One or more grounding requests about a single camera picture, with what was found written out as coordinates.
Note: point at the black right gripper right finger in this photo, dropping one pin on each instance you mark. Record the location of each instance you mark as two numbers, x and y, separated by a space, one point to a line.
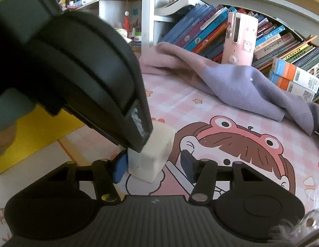
201 173

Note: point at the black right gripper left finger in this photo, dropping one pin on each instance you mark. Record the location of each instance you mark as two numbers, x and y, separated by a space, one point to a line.
107 173

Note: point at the white eraser block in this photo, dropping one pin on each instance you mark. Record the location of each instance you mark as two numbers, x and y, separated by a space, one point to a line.
150 161

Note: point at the pink cartoon table mat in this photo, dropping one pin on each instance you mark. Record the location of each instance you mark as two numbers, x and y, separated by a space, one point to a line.
266 194

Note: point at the yellow cardboard box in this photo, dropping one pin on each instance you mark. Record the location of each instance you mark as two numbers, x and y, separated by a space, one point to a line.
35 131

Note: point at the purple pink cloth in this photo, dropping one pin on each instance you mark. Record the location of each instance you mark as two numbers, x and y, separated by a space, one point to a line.
243 87

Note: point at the lower orange blue box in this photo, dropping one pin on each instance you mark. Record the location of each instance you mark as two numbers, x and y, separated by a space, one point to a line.
291 87

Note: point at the orange blue box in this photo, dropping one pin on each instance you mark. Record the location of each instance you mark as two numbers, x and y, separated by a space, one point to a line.
295 74
291 87

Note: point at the upper orange blue box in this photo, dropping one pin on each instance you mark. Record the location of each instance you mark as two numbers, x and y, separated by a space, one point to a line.
295 74

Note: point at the pink cartoon pencil holder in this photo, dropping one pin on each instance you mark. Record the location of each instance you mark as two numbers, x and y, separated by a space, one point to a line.
240 39

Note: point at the row of leaning books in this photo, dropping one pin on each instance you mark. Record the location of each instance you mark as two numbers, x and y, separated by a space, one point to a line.
202 30

